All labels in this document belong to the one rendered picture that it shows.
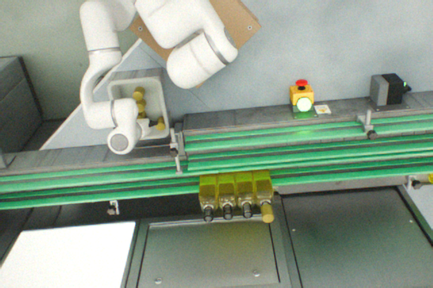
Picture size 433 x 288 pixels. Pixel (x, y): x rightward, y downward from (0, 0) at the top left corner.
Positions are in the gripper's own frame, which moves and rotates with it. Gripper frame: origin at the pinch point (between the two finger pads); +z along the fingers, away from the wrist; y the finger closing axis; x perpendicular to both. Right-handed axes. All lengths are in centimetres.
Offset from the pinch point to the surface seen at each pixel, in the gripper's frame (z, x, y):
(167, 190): -5.8, -23.6, 6.8
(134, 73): -0.7, 16.6, 1.7
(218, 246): -21.1, -38.7, 22.3
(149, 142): 7.8, -9.2, 1.1
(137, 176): -8.3, -16.4, -1.7
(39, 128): 75, -9, -68
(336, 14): -3, 26, 68
